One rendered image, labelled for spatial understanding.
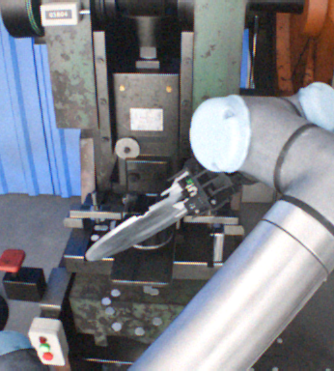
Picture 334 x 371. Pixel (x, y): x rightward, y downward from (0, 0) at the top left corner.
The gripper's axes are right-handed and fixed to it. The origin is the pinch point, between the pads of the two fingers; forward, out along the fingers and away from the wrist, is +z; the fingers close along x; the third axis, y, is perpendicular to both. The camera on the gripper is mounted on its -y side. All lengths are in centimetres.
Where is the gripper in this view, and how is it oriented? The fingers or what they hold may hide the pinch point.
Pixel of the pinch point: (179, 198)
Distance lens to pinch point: 75.6
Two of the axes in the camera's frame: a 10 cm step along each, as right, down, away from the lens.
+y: -6.7, 4.0, -6.3
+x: 5.3, 8.5, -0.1
